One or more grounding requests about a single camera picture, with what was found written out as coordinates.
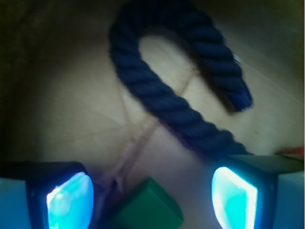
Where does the brown paper bag container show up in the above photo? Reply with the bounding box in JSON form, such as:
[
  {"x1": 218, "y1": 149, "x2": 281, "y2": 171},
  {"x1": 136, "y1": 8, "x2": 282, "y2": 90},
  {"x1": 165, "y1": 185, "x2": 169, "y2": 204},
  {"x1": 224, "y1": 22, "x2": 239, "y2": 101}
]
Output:
[{"x1": 4, "y1": 0, "x2": 305, "y2": 229}]

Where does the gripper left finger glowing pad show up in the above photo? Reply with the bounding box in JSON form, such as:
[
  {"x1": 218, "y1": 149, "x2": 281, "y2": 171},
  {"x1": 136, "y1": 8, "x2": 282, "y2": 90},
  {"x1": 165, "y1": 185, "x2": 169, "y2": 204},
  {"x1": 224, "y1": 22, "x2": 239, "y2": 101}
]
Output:
[{"x1": 0, "y1": 161, "x2": 94, "y2": 229}]

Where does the dark blue twisted rope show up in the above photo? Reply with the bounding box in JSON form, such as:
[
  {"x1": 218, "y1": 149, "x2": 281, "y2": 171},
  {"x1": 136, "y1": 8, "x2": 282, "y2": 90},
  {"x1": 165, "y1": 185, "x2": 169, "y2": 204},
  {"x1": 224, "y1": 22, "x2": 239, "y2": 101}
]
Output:
[{"x1": 108, "y1": 0, "x2": 254, "y2": 161}]

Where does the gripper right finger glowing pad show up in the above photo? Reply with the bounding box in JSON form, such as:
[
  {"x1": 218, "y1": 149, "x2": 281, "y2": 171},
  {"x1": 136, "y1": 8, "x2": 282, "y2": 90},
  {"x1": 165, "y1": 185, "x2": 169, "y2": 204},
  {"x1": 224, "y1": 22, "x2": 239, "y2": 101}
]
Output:
[{"x1": 211, "y1": 155, "x2": 305, "y2": 229}]

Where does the green rectangular block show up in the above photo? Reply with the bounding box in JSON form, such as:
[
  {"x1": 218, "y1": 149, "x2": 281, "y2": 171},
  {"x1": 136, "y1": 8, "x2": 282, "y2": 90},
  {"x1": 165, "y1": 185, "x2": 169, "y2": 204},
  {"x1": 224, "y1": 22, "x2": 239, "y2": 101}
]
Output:
[{"x1": 105, "y1": 177, "x2": 184, "y2": 229}]

